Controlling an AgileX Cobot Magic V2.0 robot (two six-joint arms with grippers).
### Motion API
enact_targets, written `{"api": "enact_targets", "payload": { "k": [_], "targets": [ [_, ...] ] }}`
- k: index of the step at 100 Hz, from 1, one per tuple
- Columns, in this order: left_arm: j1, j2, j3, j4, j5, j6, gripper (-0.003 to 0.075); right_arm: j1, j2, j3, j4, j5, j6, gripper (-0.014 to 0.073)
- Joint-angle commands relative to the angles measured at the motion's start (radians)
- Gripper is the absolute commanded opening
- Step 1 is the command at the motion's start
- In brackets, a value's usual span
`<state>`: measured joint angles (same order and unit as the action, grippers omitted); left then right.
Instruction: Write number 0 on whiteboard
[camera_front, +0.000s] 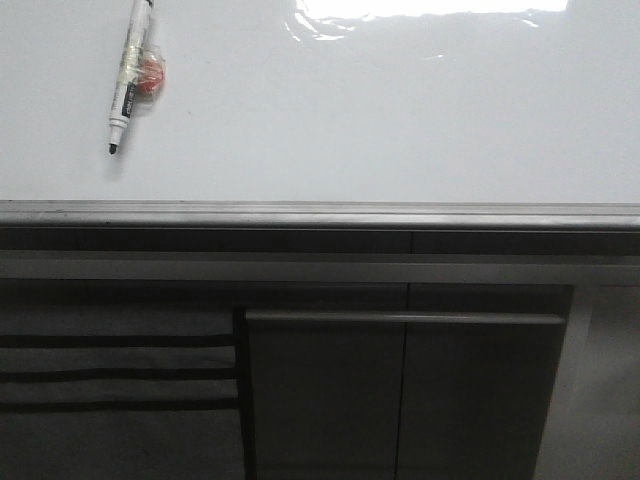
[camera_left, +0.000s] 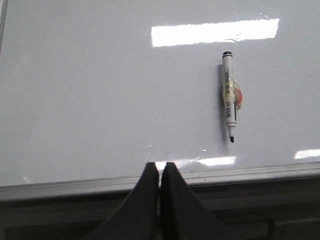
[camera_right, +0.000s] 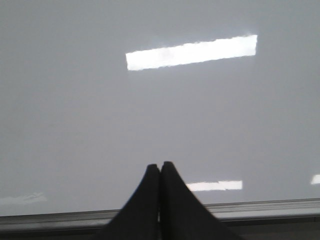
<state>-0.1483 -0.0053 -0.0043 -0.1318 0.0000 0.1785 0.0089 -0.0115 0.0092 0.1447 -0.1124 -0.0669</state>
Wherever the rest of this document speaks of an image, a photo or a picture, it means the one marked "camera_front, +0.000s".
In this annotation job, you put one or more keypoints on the red round magnet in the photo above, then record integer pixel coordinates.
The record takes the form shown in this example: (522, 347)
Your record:
(151, 73)

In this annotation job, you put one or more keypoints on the white whiteboard marker pen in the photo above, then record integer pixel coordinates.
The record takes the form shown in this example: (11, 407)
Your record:
(130, 70)

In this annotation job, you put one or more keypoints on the white glossy whiteboard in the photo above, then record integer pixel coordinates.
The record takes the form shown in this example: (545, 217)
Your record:
(389, 101)

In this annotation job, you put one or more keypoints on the grey cabinet with doors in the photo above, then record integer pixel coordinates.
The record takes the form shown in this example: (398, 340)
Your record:
(453, 382)

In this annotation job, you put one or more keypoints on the grey drawer unit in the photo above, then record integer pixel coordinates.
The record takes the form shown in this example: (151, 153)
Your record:
(119, 393)

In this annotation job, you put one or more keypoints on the grey aluminium whiteboard frame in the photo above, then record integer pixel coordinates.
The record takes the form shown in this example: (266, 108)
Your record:
(319, 215)

